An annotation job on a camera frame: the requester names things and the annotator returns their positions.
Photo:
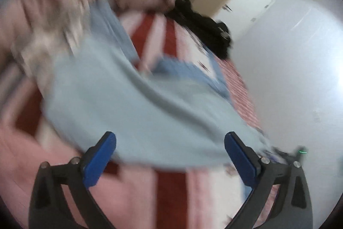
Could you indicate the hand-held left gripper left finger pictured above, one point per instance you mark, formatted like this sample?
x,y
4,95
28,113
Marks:
x,y
97,162

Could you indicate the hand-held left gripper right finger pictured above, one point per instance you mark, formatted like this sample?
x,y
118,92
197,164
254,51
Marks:
x,y
241,162

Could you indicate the light blue fleece pants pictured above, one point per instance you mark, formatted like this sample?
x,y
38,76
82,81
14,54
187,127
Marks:
x,y
128,111

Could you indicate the red and pink striped blanket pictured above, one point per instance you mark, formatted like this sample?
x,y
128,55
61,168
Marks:
x,y
171,199

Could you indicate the blue denim garment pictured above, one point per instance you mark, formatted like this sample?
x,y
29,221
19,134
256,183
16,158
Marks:
x,y
187,70

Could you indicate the camouflage garment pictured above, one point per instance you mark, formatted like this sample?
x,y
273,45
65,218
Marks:
x,y
40,46

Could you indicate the pile of black clothes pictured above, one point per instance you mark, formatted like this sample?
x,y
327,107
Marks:
x,y
206,30

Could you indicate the grey-blue garment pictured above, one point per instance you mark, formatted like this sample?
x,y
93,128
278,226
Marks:
x,y
112,25

